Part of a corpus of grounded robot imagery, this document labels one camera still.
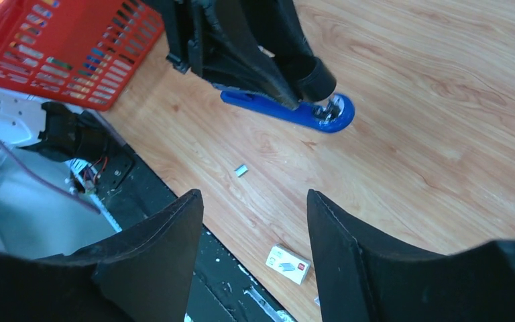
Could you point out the red plastic basket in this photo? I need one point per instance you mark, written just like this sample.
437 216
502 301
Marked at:
77 52

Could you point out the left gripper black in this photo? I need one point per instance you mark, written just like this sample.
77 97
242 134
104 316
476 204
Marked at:
238 45

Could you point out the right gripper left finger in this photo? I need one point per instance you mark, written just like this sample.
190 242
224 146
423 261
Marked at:
142 273

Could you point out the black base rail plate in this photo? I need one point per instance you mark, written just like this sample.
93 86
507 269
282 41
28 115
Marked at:
222 289

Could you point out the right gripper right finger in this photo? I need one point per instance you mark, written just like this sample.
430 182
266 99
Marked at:
365 274

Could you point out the strip of metal staples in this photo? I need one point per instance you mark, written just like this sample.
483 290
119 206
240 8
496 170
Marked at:
241 170

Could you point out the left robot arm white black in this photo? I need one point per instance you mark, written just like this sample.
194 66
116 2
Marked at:
50 128

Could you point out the blue black stapler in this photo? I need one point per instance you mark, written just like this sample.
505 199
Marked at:
293 111

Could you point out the staple box with red mark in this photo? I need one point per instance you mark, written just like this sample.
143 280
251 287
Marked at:
289 264

